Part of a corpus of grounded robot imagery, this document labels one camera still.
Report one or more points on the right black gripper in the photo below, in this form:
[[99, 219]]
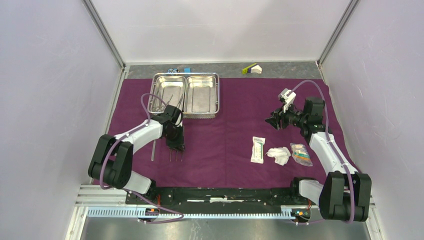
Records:
[[274, 120]]

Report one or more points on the steel surgical instruments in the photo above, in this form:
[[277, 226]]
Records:
[[164, 100]]

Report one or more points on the blue toothed cable rail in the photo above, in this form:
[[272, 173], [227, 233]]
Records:
[[144, 213]]

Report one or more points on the black blue toy car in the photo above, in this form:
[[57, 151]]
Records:
[[173, 70]]

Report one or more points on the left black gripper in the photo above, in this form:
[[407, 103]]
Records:
[[179, 143]]

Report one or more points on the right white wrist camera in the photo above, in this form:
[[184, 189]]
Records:
[[287, 97]]

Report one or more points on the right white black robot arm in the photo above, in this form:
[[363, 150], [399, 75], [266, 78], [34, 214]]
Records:
[[345, 194]]

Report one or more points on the green white toy block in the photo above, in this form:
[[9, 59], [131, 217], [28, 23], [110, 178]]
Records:
[[252, 69]]

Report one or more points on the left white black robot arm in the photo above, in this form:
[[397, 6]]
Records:
[[112, 160]]

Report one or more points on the steel surgical tray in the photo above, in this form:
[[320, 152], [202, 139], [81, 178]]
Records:
[[197, 94]]

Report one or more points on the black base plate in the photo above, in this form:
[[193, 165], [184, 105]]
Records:
[[172, 196]]

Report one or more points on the purple cloth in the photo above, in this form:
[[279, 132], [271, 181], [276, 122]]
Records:
[[218, 150]]

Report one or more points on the white gauze wad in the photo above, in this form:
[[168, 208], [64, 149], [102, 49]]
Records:
[[281, 155]]

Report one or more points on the white suture packet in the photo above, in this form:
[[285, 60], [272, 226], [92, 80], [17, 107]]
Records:
[[257, 155]]

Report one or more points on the clear bag of supplies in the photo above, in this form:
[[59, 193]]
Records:
[[300, 154]]

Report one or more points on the steel scalpel handle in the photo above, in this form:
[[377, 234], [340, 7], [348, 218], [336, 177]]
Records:
[[152, 158]]

